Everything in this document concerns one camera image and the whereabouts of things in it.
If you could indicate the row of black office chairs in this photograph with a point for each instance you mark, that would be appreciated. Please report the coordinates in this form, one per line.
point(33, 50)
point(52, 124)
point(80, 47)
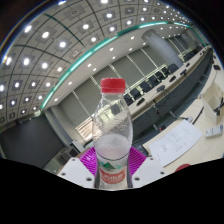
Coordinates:
point(146, 85)

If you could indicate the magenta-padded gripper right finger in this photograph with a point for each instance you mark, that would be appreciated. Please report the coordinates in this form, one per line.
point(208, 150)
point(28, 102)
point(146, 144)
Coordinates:
point(135, 160)

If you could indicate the round ceiling lights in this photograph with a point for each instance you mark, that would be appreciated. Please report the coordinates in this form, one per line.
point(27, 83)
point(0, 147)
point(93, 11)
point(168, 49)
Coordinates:
point(45, 34)

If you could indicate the long curved conference desk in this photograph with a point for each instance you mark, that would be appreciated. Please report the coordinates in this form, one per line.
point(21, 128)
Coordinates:
point(173, 96)

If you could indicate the white printed paper sheet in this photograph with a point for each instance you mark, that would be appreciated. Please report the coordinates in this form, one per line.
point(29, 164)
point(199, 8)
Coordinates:
point(176, 143)

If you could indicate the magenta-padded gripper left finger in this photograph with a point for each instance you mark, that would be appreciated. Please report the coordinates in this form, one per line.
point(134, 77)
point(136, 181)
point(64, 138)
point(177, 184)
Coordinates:
point(87, 160)

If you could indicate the black clip tool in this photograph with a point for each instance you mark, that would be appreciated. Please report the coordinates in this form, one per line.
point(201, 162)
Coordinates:
point(221, 105)

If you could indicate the white remote control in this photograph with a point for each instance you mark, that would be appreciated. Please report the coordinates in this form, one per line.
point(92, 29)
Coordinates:
point(214, 131)

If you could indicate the clear red-capped water bottle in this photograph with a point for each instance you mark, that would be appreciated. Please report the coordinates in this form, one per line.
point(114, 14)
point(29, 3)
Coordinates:
point(111, 140)

